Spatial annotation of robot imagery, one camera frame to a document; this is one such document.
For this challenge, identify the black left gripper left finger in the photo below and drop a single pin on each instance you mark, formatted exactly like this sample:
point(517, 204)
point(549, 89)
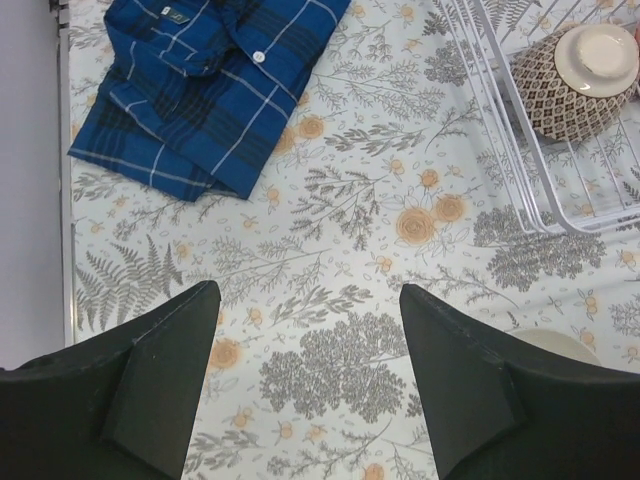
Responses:
point(120, 405)

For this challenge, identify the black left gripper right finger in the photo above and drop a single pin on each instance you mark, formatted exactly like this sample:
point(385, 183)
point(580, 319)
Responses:
point(497, 407)

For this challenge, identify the white wire dish rack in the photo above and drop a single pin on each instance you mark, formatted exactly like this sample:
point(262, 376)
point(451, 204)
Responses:
point(554, 187)

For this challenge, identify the cream bowl top of stack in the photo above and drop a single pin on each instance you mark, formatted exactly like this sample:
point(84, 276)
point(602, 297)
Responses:
point(549, 348)

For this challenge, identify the floral patterned table mat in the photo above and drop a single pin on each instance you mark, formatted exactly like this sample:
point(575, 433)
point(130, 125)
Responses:
point(390, 171)

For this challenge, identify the blue plaid shirt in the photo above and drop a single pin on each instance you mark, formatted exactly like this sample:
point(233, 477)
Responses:
point(200, 92)

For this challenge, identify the aluminium frame rail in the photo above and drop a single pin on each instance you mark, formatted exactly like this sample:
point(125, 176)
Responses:
point(60, 10)

